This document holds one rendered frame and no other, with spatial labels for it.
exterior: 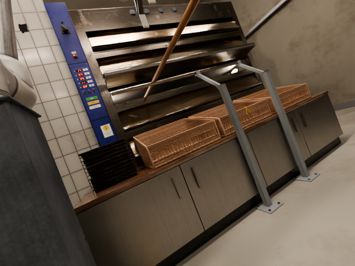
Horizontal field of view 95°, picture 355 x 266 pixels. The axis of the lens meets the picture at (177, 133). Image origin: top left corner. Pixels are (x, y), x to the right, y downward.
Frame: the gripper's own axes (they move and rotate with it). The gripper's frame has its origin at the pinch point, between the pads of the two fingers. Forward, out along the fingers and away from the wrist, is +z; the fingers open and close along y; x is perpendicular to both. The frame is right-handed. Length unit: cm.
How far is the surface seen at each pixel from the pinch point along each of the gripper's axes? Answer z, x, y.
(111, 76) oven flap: -9, -14, -73
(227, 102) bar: 47, 49, -24
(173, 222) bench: 105, -15, -32
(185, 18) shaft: 12.1, 9.6, 11.6
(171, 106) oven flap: 28, 34, -84
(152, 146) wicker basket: 58, -10, -37
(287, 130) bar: 84, 98, -24
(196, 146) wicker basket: 69, 18, -36
